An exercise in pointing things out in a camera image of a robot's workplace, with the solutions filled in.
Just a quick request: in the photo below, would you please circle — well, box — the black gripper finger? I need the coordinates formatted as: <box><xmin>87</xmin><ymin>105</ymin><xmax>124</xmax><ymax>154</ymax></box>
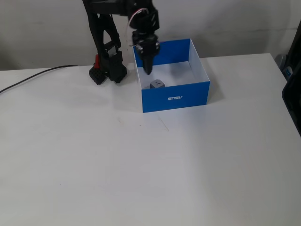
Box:
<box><xmin>148</xmin><ymin>48</ymin><xmax>159</xmax><ymax>74</ymax></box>
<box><xmin>139</xmin><ymin>48</ymin><xmax>151</xmax><ymax>76</ymax></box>

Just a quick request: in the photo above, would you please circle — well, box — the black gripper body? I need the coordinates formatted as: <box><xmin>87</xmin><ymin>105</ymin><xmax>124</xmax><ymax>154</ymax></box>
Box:
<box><xmin>131</xmin><ymin>30</ymin><xmax>162</xmax><ymax>56</ymax></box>

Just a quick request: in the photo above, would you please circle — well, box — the gray block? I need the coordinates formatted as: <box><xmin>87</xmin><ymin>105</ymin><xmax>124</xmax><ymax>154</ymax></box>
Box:
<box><xmin>143</xmin><ymin>80</ymin><xmax>166</xmax><ymax>90</ymax></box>

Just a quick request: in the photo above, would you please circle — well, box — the blue and white cardboard box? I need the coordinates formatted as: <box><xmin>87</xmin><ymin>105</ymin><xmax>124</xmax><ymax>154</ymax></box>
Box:
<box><xmin>132</xmin><ymin>38</ymin><xmax>211</xmax><ymax>114</ymax></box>

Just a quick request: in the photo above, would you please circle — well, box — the red and black table clamp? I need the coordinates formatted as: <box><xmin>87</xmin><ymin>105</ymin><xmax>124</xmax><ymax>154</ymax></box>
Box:
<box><xmin>88</xmin><ymin>54</ymin><xmax>105</xmax><ymax>86</ymax></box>

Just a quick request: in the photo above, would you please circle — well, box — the small gray rounded object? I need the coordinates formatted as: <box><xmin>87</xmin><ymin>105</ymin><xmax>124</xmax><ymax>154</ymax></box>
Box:
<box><xmin>274</xmin><ymin>54</ymin><xmax>293</xmax><ymax>82</ymax></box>

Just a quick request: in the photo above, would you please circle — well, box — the white and red servo wire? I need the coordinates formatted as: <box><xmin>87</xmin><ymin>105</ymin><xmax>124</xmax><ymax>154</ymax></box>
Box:
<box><xmin>125</xmin><ymin>8</ymin><xmax>151</xmax><ymax>46</ymax></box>

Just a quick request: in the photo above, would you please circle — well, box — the black power cable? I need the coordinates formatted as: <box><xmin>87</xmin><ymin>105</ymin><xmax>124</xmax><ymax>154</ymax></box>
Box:
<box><xmin>0</xmin><ymin>65</ymin><xmax>79</xmax><ymax>94</ymax></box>

